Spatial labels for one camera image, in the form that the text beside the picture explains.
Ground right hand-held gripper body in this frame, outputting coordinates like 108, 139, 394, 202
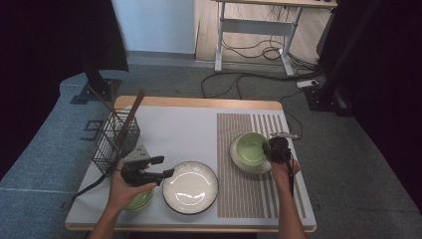
265, 131, 299, 164

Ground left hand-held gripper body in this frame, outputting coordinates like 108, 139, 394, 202
119, 143, 160, 187

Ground green ceramic bowl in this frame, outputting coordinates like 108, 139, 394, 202
126, 188, 154, 209
125, 198, 154, 211
236, 131, 271, 167

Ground white plate with dark rim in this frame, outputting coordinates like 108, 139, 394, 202
162, 160, 219, 216
229, 133, 274, 175

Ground black wire cutlery basket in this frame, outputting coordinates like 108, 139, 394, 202
92, 109, 141, 177

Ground person's right hand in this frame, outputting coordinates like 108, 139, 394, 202
271, 158, 302, 187

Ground person's left hand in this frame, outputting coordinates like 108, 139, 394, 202
107, 158, 157, 213

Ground white table cover sheet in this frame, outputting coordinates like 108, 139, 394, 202
65, 105, 317, 230

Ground brown striped woven placemat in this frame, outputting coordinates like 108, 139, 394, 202
216, 113, 308, 219

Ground black metal stand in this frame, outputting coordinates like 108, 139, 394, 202
302, 0, 382, 118

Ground white power strip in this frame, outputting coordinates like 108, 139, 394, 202
296, 79, 320, 90

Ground light wooden table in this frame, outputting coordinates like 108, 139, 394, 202
65, 95, 317, 233

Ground black curtain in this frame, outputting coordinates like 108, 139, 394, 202
316, 0, 422, 217
0, 0, 129, 180

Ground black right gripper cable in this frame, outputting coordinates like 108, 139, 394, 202
287, 158, 297, 197

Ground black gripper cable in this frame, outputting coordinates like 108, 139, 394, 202
287, 158, 297, 197
73, 172, 110, 200

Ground thin black floor cable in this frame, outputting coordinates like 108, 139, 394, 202
279, 90, 304, 140

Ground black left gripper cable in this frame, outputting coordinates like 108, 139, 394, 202
73, 172, 110, 200

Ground long black floor cable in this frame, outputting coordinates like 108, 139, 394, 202
200, 71, 321, 100

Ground black stand with base plate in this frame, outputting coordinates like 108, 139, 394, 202
70, 61, 122, 106

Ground black cable tangle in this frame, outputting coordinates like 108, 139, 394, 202
221, 33, 321, 73

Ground white metal frame desk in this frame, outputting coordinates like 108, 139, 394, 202
212, 0, 338, 78

